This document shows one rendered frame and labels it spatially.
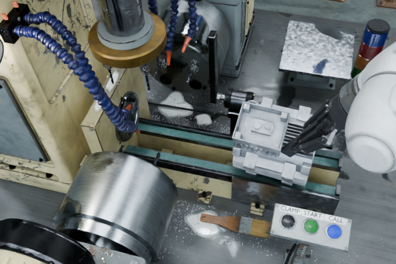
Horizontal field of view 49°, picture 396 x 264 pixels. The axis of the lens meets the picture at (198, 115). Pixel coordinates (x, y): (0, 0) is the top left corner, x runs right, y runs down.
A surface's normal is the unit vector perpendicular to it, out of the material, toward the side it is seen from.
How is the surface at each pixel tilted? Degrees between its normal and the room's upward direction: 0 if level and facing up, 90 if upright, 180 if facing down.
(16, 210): 0
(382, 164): 86
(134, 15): 90
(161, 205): 66
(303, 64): 0
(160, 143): 90
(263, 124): 23
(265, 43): 0
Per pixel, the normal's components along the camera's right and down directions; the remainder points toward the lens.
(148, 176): 0.53, -0.42
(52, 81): 0.96, 0.18
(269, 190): -0.26, 0.75
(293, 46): -0.04, -0.64
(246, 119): -0.18, -0.30
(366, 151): -0.60, 0.58
